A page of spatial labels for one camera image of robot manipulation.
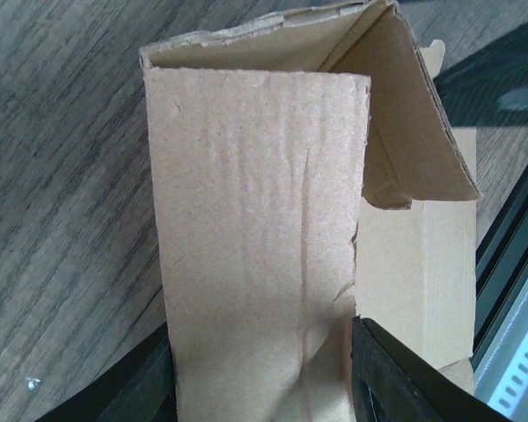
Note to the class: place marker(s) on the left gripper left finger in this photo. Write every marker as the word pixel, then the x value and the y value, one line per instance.
pixel 138 387

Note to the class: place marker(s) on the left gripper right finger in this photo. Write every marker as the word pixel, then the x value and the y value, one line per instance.
pixel 392 383

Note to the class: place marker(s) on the cardboard box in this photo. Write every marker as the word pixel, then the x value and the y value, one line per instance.
pixel 304 172

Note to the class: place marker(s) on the black aluminium frame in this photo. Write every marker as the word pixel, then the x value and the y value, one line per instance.
pixel 488 90

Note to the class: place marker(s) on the light blue slotted rail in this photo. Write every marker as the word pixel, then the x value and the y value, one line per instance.
pixel 501 379

